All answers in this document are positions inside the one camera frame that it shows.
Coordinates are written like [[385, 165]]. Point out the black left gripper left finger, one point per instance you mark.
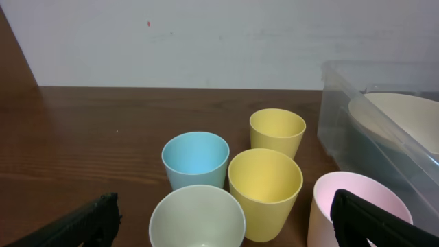
[[95, 223]]

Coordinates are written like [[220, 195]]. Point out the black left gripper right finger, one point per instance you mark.
[[359, 223]]

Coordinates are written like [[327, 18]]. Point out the cream large bowl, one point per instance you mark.
[[417, 116]]

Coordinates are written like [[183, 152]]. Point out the pink cup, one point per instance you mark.
[[321, 232]]

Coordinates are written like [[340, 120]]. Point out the yellow cup near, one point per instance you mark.
[[266, 183]]

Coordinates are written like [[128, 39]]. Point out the yellow cup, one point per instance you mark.
[[266, 183], [277, 129]]

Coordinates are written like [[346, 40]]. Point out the pale green cup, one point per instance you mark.
[[197, 215]]

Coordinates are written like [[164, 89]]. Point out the clear plastic storage bin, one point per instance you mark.
[[411, 172]]

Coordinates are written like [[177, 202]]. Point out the light blue cup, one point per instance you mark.
[[196, 158]]

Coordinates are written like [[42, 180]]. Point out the yellow cup far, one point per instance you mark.
[[277, 129]]

